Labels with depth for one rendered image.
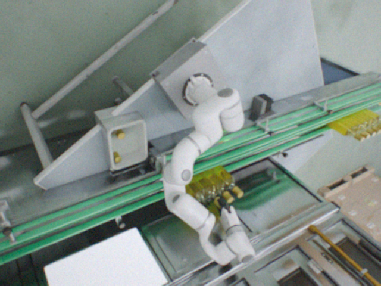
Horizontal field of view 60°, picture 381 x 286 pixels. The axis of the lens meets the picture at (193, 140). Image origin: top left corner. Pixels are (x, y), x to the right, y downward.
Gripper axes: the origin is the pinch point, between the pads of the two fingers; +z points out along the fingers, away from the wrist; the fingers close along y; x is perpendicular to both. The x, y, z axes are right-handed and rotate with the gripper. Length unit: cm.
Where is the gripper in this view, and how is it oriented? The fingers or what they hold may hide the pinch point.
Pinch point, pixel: (221, 204)
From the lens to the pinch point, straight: 152.5
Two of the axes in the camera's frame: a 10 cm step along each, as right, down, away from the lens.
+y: 0.3, -8.1, -5.9
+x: -9.6, 1.5, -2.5
